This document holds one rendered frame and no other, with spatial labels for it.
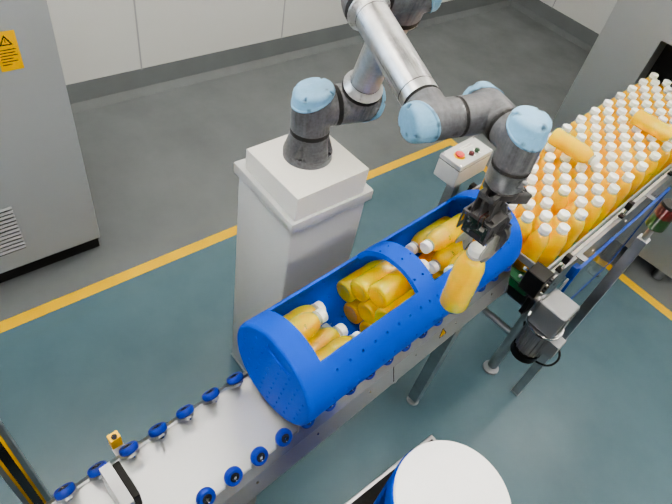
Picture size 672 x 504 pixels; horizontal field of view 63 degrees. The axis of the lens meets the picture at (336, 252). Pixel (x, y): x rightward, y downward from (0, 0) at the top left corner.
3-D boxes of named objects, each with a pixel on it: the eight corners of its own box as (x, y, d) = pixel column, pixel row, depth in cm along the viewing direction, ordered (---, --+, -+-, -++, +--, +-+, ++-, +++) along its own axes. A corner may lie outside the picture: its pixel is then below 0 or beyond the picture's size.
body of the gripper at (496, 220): (453, 228, 114) (471, 183, 105) (478, 211, 118) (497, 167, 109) (483, 250, 110) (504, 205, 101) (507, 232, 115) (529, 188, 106)
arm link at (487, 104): (448, 81, 103) (480, 114, 96) (498, 75, 106) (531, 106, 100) (438, 117, 108) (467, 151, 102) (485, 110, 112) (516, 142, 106)
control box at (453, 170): (432, 173, 210) (440, 152, 202) (464, 156, 221) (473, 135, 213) (452, 188, 206) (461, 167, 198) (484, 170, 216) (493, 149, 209)
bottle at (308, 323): (250, 344, 136) (307, 307, 146) (264, 368, 136) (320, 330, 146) (259, 339, 130) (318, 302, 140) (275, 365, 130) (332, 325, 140)
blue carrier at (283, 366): (229, 354, 148) (243, 303, 125) (436, 224, 195) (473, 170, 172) (294, 441, 140) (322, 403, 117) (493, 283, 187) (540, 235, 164)
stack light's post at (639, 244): (510, 390, 269) (636, 237, 188) (514, 385, 271) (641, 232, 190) (517, 396, 267) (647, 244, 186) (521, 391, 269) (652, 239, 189)
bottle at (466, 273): (472, 311, 134) (498, 259, 121) (448, 318, 132) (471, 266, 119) (457, 289, 139) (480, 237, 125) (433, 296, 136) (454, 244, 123)
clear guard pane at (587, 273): (523, 342, 232) (578, 268, 196) (609, 261, 274) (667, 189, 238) (524, 343, 231) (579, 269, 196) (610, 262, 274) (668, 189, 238)
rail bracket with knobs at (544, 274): (510, 285, 192) (523, 266, 184) (522, 275, 195) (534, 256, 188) (534, 303, 188) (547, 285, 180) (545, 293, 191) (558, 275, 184)
